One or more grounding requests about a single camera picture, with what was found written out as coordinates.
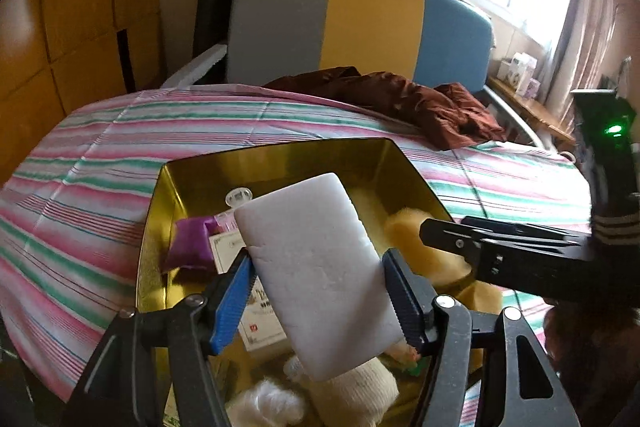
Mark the white cardboard box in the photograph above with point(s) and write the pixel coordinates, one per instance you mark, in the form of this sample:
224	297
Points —
515	74

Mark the wooden shelf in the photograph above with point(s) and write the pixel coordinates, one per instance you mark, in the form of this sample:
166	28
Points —
540	112

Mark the green-edged snack packet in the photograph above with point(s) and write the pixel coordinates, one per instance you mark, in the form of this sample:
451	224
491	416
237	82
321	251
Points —
412	357

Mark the small purple box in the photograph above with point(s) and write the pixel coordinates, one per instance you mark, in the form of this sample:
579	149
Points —
534	88

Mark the white foam block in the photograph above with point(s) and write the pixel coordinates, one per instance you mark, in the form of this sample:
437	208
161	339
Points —
315	267

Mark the white bed rail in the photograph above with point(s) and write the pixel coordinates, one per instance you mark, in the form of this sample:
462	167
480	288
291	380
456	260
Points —
200	64

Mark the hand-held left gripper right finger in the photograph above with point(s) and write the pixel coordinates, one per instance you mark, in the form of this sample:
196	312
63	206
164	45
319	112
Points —
400	302

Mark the pink plastic bottle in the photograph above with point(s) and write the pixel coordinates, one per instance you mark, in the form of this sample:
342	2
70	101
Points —
239	197

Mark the white plastic bag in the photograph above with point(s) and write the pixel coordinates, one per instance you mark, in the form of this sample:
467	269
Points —
270	404

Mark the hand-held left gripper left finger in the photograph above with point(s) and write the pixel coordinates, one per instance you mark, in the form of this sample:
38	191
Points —
230	302

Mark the purple pouch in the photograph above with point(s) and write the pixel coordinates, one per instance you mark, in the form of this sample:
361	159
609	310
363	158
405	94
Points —
187	247

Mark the cream cardboard box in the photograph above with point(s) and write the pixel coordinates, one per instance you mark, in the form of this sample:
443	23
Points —
227	249

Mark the cream sock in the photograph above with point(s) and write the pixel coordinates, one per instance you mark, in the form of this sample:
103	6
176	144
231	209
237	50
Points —
360	394

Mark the pink patterned curtain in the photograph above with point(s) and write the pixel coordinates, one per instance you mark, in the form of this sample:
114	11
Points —
585	32

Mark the maroon jacket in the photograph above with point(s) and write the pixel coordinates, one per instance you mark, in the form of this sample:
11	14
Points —
400	102

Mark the wooden wardrobe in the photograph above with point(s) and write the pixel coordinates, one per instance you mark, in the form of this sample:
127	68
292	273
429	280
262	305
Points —
75	7

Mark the gold tin box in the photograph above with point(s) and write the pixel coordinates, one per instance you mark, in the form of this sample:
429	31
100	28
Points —
280	167

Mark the grey yellow blue bed board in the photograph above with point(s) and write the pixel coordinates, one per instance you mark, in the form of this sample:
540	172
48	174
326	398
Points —
370	17

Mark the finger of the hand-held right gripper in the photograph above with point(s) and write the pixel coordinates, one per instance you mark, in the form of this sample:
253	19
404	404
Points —
510	264
525	229

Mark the grey bed rail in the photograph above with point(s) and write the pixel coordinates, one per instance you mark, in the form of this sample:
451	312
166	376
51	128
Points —
515	114

